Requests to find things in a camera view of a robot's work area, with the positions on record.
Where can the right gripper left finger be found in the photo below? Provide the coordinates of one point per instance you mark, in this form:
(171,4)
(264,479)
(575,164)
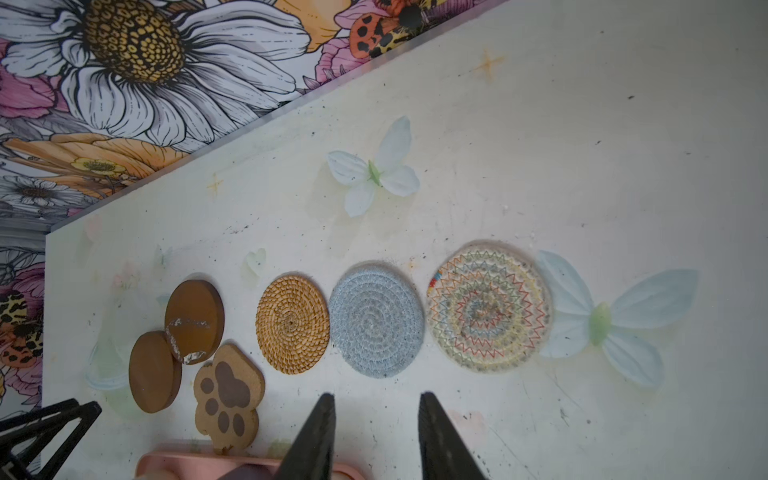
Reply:
(310,456)

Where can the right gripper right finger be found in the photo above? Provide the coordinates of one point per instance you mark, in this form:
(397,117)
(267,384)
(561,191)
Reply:
(443,452)

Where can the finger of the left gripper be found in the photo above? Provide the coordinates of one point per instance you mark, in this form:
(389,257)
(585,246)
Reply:
(25,436)

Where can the light blue woven coaster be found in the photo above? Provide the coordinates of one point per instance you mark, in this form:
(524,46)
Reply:
(377,320)

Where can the multicolour woven round coaster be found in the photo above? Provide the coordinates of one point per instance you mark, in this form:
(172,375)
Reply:
(489,308)

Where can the light brown round wooden coaster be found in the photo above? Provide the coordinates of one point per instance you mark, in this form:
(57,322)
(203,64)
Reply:
(154,373)

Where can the dark brown round wooden coaster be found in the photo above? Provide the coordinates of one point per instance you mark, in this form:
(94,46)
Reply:
(194,321)

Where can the paw shaped wooden coaster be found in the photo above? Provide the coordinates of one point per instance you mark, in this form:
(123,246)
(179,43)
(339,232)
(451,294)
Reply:
(228,391)

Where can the woven rattan round coaster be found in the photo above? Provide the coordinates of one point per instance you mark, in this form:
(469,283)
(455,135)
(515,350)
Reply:
(292,324)

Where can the lavender mug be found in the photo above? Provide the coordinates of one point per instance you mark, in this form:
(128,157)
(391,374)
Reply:
(248,472)

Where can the pink rectangular tray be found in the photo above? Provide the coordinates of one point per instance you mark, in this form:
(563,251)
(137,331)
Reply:
(179,465)

